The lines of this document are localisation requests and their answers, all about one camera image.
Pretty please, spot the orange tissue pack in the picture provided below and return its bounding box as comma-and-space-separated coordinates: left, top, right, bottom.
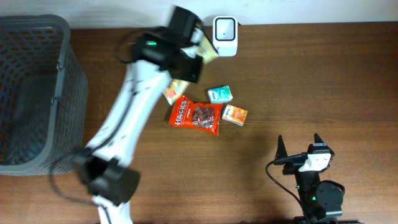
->
221, 105, 248, 126

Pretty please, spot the red Hacks candy bag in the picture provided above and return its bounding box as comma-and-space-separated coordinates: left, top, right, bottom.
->
169, 95, 222, 136

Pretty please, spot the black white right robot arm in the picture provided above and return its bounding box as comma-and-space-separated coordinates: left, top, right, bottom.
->
273, 134, 345, 223

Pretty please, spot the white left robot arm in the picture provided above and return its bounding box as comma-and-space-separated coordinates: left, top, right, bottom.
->
72, 6, 206, 223

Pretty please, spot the white barcode scanner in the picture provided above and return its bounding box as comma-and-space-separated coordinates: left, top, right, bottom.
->
212, 16, 238, 57

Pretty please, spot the grey plastic mesh basket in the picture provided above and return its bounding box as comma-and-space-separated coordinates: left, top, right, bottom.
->
1, 15, 88, 176

